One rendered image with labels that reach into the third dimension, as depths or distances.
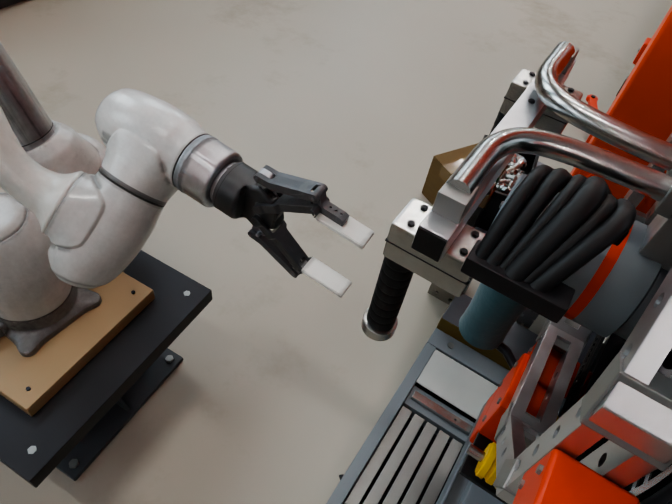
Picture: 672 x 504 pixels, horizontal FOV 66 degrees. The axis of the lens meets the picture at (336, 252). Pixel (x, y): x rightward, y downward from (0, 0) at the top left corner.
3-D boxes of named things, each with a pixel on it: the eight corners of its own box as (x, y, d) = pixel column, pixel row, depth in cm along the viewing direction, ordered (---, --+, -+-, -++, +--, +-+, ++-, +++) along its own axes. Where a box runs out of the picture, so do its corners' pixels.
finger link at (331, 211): (314, 198, 66) (318, 183, 64) (348, 219, 65) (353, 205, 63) (308, 206, 65) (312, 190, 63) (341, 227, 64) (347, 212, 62)
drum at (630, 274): (617, 372, 62) (692, 305, 52) (457, 284, 68) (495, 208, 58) (639, 296, 71) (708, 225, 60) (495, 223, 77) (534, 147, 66)
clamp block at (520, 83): (558, 139, 71) (576, 106, 67) (497, 112, 74) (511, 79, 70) (568, 122, 74) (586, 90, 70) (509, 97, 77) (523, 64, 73)
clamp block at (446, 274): (459, 300, 51) (476, 266, 47) (380, 256, 54) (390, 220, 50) (478, 268, 54) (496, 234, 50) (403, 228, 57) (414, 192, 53)
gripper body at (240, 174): (245, 147, 72) (300, 182, 70) (242, 187, 79) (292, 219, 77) (209, 178, 68) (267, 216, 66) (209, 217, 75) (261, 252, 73)
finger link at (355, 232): (327, 205, 67) (328, 202, 66) (373, 234, 66) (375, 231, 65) (315, 220, 65) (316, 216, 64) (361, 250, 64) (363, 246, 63)
